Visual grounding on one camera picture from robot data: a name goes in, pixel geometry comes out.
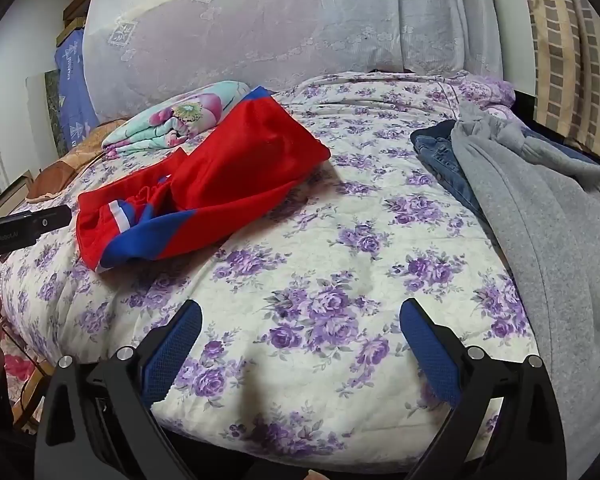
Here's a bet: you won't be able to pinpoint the blue printed cloth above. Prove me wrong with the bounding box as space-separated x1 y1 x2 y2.
54 27 101 151

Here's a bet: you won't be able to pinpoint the grey hooded sweatshirt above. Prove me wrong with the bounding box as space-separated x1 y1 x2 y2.
450 101 600 476

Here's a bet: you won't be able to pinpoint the red pants with blue stripes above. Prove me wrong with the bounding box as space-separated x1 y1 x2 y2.
76 86 331 274

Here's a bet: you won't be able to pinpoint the brown pillow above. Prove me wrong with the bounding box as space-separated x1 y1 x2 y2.
27 119 131 204

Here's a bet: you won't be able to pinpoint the beige checked curtain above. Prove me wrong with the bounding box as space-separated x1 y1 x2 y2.
522 0 600 161

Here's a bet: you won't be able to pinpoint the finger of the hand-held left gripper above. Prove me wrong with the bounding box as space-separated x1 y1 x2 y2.
27 204 74 234

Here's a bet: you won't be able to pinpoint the folded teal floral blanket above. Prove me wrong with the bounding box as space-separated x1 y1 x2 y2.
101 80 261 161

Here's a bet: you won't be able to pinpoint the red floral cloth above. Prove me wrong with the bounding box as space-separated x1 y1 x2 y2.
2 350 37 387

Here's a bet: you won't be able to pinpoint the wooden cabinet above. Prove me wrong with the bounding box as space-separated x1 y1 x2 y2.
56 0 95 45

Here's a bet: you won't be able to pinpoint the blue jeans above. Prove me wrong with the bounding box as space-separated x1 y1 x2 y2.
410 120 487 221

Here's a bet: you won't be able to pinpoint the purple floral bedspread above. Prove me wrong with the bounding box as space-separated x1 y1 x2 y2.
0 71 541 461

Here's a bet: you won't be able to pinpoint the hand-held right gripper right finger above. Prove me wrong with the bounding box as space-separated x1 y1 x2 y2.
399 297 567 480

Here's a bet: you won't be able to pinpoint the large grey lace-covered bundle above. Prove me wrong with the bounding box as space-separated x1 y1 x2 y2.
82 0 503 121

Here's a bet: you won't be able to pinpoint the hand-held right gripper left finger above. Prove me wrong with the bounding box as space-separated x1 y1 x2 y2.
32 299 203 480

